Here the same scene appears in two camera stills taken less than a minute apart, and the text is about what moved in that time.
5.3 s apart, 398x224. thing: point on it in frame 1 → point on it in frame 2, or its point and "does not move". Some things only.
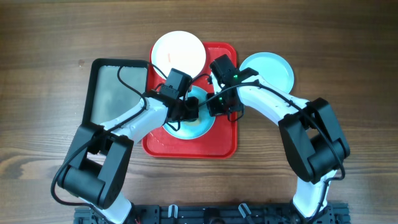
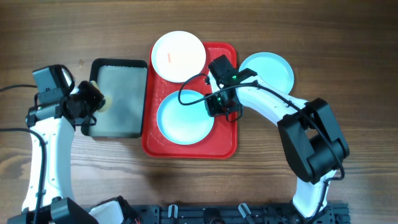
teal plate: (273, 67) does not move
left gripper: (193, 113) → (97, 98)
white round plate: (179, 50) does not move
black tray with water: (115, 86) does not move
